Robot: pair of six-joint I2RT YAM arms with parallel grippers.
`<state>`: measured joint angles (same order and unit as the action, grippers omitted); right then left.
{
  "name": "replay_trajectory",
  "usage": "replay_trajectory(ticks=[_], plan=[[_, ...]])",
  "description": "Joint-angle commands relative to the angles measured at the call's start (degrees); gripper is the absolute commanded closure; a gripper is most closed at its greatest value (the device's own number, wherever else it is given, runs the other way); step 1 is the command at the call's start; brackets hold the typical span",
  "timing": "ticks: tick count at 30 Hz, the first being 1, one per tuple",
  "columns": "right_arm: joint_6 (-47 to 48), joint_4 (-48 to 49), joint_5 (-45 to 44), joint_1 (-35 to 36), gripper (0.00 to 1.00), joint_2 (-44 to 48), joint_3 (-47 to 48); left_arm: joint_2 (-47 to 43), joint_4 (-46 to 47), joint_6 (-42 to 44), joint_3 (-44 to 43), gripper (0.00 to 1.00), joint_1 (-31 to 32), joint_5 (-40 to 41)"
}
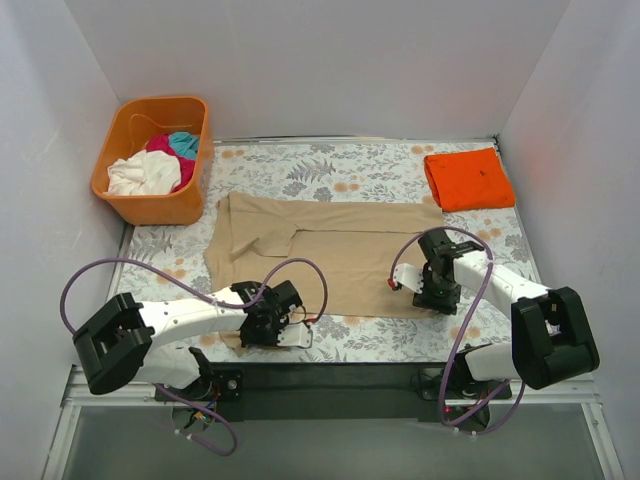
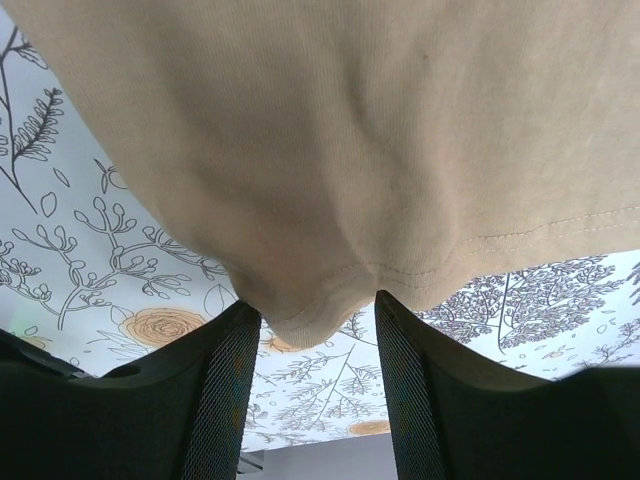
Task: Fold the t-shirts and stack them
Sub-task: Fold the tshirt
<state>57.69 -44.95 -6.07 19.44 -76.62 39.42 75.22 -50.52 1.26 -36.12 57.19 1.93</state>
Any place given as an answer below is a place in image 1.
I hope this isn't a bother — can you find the beige t-shirt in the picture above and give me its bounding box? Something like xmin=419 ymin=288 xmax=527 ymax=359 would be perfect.
xmin=204 ymin=192 xmax=460 ymax=361

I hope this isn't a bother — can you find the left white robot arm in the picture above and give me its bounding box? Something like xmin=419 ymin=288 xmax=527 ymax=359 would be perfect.
xmin=73 ymin=281 xmax=313 ymax=400

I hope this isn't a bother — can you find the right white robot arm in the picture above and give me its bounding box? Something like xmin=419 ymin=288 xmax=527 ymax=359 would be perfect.
xmin=411 ymin=228 xmax=600 ymax=398

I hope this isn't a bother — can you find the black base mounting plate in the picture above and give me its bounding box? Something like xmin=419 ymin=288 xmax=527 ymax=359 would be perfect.
xmin=152 ymin=360 xmax=514 ymax=424

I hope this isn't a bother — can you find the folded orange t-shirt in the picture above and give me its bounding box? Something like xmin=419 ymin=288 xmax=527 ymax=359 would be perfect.
xmin=424 ymin=147 xmax=516 ymax=213

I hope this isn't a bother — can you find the floral patterned table mat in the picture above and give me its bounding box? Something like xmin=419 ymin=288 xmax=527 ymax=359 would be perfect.
xmin=114 ymin=141 xmax=511 ymax=363

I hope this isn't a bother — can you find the white t-shirt in basket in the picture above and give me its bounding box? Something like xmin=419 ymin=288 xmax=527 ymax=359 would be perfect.
xmin=107 ymin=150 xmax=181 ymax=196

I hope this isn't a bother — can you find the teal t-shirt in basket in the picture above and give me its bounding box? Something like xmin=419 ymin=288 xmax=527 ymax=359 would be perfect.
xmin=169 ymin=132 xmax=200 ymax=160

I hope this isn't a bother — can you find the magenta t-shirt in basket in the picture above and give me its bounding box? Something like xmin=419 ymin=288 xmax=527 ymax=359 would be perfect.
xmin=145 ymin=134 xmax=196 ymax=192

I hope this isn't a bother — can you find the orange plastic basket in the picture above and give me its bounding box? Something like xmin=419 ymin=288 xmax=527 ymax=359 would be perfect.
xmin=91 ymin=96 xmax=213 ymax=226

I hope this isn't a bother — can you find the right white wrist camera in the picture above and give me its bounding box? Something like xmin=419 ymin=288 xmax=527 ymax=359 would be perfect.
xmin=388 ymin=263 xmax=424 ymax=294

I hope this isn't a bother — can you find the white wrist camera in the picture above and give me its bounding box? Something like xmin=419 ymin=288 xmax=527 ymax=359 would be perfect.
xmin=388 ymin=263 xmax=424 ymax=294
xmin=276 ymin=322 xmax=313 ymax=349

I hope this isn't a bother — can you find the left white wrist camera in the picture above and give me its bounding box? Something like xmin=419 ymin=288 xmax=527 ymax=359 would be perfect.
xmin=276 ymin=322 xmax=313 ymax=349

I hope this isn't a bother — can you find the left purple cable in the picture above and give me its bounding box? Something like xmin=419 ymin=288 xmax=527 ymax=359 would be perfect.
xmin=59 ymin=257 xmax=329 ymax=457

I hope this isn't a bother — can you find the aluminium frame rail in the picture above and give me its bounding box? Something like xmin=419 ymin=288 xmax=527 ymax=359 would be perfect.
xmin=62 ymin=364 xmax=601 ymax=409

